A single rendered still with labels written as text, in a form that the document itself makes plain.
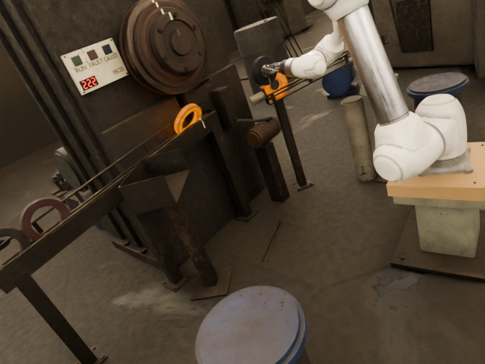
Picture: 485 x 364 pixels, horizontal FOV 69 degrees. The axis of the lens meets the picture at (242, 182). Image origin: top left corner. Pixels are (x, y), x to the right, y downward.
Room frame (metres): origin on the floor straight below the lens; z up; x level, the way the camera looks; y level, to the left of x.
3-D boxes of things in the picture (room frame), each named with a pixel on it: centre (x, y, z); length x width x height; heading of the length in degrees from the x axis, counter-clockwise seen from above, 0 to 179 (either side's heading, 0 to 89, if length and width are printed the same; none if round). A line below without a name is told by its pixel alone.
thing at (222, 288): (1.44, 0.34, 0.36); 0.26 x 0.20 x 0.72; 164
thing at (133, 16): (1.94, 0.11, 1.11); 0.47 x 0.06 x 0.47; 129
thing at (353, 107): (1.89, -0.75, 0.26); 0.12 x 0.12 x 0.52
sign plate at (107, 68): (1.81, 0.44, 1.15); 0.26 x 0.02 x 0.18; 129
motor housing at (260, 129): (2.04, -0.23, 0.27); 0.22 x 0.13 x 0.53; 129
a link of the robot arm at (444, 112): (1.13, -0.75, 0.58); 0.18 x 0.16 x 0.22; 114
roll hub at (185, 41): (1.86, 0.05, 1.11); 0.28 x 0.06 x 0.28; 129
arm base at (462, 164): (1.16, -0.77, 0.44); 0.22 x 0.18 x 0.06; 145
